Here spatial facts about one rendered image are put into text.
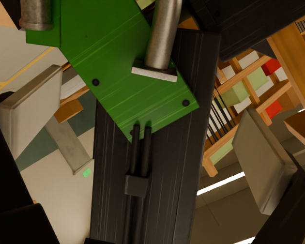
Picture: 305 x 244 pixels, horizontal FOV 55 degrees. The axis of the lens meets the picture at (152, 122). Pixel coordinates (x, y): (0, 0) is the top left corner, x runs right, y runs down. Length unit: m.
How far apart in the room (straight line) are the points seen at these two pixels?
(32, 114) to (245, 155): 0.12
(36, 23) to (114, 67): 0.10
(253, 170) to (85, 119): 10.71
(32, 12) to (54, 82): 0.19
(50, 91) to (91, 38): 0.22
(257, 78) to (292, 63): 2.73
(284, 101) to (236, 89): 0.96
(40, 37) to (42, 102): 0.24
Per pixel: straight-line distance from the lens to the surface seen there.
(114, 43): 0.39
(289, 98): 4.30
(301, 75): 1.19
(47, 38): 0.40
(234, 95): 3.60
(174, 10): 0.34
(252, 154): 0.18
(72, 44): 0.40
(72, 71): 0.54
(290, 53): 1.17
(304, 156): 7.89
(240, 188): 8.10
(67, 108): 7.09
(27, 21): 0.37
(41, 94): 0.17
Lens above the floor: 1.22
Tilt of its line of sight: 5 degrees up
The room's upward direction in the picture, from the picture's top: 149 degrees clockwise
